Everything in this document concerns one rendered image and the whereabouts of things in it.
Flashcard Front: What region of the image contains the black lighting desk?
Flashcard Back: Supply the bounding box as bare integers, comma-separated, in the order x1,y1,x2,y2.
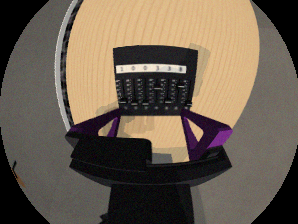
113,45,198,116

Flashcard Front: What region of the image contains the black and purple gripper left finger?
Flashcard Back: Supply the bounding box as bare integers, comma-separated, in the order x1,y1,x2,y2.
69,108,121,137

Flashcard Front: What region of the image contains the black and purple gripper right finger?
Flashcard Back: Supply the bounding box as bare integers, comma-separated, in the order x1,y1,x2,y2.
180,108,233,161

